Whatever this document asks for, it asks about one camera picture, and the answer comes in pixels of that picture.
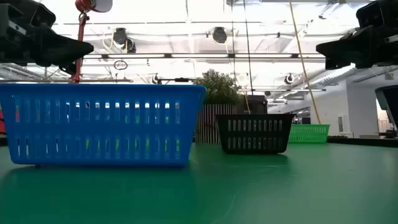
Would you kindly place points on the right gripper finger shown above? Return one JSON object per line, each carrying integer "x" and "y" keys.
{"x": 348, "y": 49}
{"x": 334, "y": 66}

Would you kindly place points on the black plastic basket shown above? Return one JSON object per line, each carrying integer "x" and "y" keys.
{"x": 255, "y": 119}

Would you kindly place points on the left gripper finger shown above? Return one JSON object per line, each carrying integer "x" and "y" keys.
{"x": 59, "y": 46}
{"x": 70, "y": 69}

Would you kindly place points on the black aluminium table frame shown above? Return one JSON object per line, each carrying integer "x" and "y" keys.
{"x": 360, "y": 142}

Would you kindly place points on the red desk lamp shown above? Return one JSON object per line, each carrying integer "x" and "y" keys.
{"x": 80, "y": 37}

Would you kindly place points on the black monitor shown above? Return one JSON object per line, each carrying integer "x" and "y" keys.
{"x": 392, "y": 102}

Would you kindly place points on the black background box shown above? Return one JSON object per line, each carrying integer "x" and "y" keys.
{"x": 255, "y": 104}

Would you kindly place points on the red object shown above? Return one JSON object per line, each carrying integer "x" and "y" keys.
{"x": 2, "y": 123}

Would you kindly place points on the potted artificial plant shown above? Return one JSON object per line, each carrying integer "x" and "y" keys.
{"x": 217, "y": 87}

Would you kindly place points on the blue plastic basket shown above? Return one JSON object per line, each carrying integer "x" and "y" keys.
{"x": 99, "y": 93}

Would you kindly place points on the long ceiling light strip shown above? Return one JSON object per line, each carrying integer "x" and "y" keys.
{"x": 199, "y": 55}

